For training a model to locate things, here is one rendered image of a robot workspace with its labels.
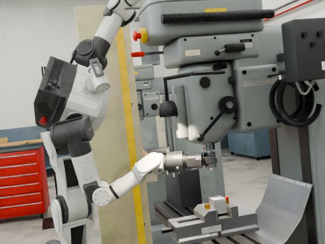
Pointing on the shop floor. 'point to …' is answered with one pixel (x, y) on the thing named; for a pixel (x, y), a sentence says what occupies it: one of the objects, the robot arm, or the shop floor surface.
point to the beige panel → (118, 137)
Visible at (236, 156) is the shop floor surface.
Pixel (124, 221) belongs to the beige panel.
